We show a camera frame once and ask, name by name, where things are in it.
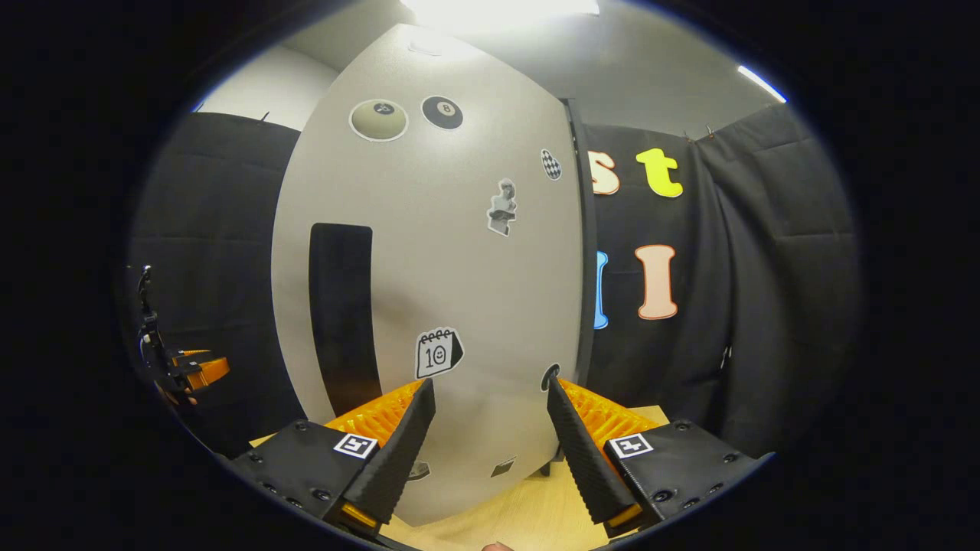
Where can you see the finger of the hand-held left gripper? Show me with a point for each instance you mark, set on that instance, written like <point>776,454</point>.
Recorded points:
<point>208,371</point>

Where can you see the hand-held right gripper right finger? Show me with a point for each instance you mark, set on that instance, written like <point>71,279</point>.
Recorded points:
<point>578,451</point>

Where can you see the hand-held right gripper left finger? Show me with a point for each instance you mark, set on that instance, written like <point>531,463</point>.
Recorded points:
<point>402,451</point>

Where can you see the light grey cabinet door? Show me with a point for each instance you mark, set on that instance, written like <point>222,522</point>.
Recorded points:
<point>444,268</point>

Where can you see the black backdrop cloth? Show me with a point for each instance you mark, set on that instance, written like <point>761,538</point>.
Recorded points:
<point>766,306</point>

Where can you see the narrow ceiling light panel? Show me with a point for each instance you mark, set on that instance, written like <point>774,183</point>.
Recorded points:
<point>762,83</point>

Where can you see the wide ceiling light panel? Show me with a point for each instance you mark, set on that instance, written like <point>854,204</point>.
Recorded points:
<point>498,11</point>

